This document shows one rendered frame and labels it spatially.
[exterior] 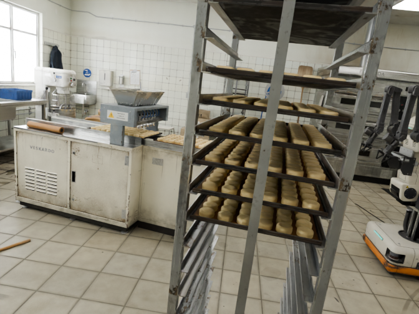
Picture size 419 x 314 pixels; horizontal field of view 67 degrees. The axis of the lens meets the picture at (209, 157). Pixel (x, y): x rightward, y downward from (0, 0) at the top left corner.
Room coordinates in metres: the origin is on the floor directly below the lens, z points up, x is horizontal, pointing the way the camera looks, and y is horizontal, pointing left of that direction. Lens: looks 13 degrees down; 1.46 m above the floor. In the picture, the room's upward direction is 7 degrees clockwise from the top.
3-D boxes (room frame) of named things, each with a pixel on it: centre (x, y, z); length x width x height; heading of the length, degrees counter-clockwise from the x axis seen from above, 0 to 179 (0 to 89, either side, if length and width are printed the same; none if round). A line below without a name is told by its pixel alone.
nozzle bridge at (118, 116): (3.02, 0.74, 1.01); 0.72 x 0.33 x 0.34; 165
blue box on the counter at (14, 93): (4.88, 3.09, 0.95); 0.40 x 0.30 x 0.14; 178
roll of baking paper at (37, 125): (2.95, 1.59, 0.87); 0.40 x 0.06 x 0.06; 72
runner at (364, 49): (1.14, -0.41, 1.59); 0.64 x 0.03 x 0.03; 169
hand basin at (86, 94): (6.96, 2.83, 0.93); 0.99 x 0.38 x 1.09; 86
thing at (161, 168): (2.89, 0.25, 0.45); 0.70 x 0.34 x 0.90; 75
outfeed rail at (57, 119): (3.19, 0.81, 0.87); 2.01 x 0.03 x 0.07; 75
